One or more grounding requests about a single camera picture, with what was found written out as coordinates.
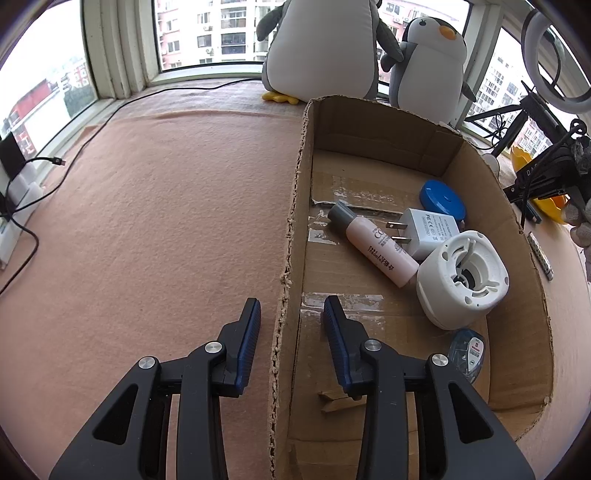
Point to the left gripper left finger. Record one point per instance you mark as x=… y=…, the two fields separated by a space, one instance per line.
x=126 y=436

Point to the black tripod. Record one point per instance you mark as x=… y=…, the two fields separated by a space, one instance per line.
x=505 y=123

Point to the white round device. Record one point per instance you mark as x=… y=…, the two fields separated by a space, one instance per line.
x=461 y=281

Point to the blue tape measure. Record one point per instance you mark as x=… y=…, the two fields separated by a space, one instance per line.
x=438 y=197

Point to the white ring light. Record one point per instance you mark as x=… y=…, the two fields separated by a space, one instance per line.
x=544 y=57

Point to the white power strip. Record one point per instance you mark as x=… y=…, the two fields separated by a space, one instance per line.
x=21 y=191

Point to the black charger plug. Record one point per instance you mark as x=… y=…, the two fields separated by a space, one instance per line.
x=11 y=156

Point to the large grey penguin plush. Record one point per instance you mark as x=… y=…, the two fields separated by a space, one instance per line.
x=324 y=48

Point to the small grey penguin plush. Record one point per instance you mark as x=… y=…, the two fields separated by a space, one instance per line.
x=428 y=80

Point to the brown cardboard box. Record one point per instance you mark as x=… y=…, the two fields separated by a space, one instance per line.
x=375 y=159

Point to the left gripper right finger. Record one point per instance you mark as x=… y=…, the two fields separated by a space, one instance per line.
x=459 y=436

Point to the pink cosmetic bottle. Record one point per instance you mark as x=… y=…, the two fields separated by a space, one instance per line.
x=375 y=244

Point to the white power adapter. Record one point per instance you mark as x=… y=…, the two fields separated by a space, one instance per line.
x=421 y=232

